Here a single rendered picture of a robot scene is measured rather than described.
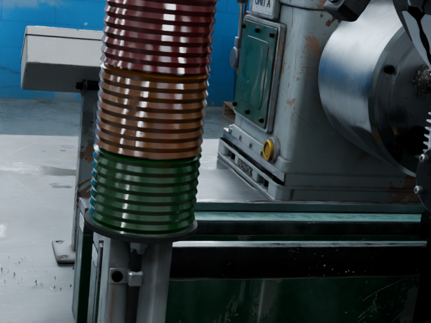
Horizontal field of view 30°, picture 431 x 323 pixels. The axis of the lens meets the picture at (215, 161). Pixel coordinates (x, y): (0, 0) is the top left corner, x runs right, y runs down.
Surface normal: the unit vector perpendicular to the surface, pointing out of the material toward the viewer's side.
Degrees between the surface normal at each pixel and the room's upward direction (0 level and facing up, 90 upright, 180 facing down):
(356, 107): 107
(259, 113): 90
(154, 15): 65
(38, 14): 90
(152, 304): 90
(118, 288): 90
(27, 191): 0
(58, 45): 53
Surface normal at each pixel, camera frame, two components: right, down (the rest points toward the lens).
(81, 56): 0.29, -0.37
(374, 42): -0.79, -0.48
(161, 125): 0.25, -0.16
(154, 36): 0.02, -0.18
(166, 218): 0.47, -0.16
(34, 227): 0.11, -0.96
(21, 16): 0.37, 0.26
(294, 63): -0.95, -0.04
